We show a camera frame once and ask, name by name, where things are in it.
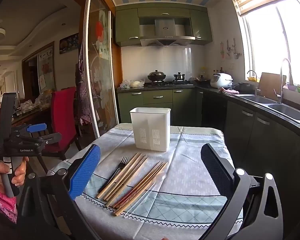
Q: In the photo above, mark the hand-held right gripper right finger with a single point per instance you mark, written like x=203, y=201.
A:
x=216, y=171

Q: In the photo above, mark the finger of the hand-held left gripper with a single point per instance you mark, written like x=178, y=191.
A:
x=48, y=138
x=36, y=127

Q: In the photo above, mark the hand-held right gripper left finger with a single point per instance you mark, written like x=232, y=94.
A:
x=85, y=172

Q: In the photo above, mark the black fork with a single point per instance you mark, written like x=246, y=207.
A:
x=121, y=164

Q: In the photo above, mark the brown chopstick red end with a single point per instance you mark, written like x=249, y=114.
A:
x=136, y=185

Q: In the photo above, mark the clear plastic utensil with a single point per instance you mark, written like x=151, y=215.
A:
x=130, y=211

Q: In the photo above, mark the white plastic utensil holder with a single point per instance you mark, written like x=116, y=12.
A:
x=150, y=122

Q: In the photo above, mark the person's left forearm pink sleeve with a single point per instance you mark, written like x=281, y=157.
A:
x=2, y=205

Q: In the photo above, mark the person's left hand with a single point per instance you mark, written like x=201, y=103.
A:
x=20, y=175

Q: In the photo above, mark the cluttered dark wooden table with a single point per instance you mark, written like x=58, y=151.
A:
x=30, y=115

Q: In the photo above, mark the red chair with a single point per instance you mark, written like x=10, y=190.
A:
x=65, y=117

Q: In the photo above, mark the pale checked tablecloth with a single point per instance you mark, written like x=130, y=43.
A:
x=190, y=180

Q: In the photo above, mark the purple checked apron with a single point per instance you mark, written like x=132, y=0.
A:
x=83, y=97

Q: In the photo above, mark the floral sliding glass door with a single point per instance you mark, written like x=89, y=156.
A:
x=100, y=80

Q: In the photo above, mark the pink cloth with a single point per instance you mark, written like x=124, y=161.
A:
x=228, y=91

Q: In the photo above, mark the black kitchen countertop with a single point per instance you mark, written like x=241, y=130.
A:
x=215, y=89

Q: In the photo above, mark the white rice cooker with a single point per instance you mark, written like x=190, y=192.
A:
x=221, y=80

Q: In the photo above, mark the small steel faucet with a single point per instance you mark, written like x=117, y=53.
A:
x=256, y=87

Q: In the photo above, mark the dark pot with lid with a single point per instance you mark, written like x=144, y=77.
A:
x=202, y=79

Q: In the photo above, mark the steel double sink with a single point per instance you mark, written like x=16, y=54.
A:
x=287, y=111

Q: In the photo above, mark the green base cabinets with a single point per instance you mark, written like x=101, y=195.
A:
x=157, y=97

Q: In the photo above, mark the gas stove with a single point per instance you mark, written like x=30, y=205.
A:
x=170, y=83

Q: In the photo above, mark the wooden cutting board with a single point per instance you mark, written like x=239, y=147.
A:
x=268, y=85

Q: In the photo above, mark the white plastic bags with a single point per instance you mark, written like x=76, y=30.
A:
x=133, y=83

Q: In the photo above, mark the tall steel faucet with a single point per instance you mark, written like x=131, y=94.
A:
x=280, y=90

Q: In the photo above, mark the black wok with lid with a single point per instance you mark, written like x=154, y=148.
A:
x=156, y=75

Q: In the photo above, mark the hanging kitchen tools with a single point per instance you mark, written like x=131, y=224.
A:
x=228, y=47

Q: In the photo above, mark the steel range hood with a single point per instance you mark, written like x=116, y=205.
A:
x=165, y=27

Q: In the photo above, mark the framed wall painting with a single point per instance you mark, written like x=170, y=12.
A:
x=46, y=67

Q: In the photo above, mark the dark wall poster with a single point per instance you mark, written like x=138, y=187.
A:
x=68, y=43

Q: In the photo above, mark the green wall cabinets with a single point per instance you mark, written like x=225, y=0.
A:
x=126, y=27

